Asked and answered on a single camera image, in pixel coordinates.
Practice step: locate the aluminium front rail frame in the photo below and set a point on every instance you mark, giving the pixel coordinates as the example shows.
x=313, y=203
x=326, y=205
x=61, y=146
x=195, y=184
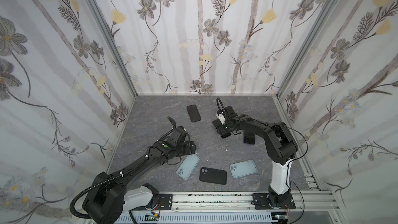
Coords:
x=312, y=207

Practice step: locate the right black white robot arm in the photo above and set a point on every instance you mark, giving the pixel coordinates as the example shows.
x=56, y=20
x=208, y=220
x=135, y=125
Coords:
x=280, y=147

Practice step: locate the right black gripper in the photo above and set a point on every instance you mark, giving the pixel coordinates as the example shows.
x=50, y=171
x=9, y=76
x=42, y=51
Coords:
x=225, y=123

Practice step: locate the white slotted cable duct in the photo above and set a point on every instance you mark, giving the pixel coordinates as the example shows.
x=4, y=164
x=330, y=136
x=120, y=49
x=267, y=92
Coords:
x=209, y=218

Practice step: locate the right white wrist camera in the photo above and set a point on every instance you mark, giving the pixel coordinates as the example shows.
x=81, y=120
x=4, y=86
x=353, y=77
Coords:
x=221, y=117

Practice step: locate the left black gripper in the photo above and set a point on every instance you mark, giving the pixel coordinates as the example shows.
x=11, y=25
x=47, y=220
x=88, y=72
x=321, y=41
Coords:
x=190, y=148

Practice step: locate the black phone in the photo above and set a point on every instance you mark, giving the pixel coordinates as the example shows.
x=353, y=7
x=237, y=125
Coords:
x=249, y=138
x=229, y=112

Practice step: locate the black phone case front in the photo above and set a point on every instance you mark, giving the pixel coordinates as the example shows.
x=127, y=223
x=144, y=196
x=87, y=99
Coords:
x=213, y=176

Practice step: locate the black phone case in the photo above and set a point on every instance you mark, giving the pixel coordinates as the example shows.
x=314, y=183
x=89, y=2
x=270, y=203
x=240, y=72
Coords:
x=213, y=176
x=193, y=113

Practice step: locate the small green circuit board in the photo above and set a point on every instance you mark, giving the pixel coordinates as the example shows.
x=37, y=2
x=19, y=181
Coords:
x=152, y=217

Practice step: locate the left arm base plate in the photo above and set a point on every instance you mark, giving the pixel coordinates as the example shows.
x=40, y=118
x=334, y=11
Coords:
x=163, y=202

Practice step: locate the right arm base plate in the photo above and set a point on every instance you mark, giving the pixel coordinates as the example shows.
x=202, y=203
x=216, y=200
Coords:
x=258, y=201

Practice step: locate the pale blue phone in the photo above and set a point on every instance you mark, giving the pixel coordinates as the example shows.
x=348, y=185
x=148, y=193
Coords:
x=187, y=167
x=242, y=169

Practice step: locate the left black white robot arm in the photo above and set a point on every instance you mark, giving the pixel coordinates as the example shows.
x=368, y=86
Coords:
x=105, y=199

